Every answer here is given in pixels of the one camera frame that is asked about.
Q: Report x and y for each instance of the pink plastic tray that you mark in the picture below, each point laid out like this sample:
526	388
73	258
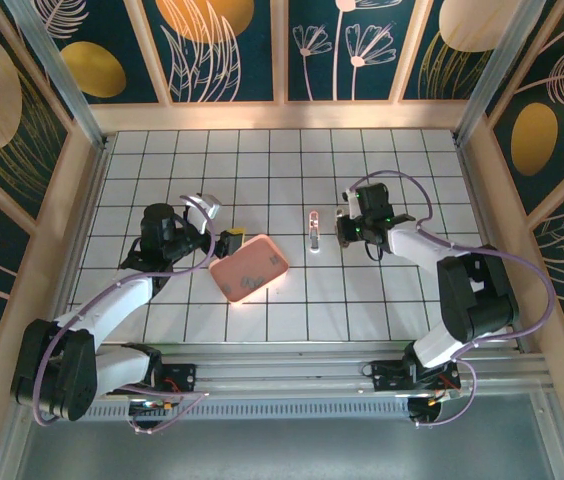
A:
254	260

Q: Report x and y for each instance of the small clear stapler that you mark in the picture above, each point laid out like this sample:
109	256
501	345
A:
314	235

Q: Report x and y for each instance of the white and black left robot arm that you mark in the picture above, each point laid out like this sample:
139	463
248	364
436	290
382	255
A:
117	305

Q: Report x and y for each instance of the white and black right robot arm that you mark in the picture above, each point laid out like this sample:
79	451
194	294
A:
427	247

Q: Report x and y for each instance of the white grid mat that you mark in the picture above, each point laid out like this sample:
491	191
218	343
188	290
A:
212	150

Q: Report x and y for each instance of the grey metal panel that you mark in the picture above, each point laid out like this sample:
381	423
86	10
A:
282	450

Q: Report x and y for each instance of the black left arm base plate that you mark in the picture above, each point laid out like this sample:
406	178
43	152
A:
182	375

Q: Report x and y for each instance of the aluminium mounting rail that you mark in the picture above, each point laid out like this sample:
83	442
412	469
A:
282	375

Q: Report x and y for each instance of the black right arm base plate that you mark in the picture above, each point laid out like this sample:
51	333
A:
387	375

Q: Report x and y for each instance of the aluminium frame post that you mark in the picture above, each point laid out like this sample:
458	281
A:
57	75
499	75

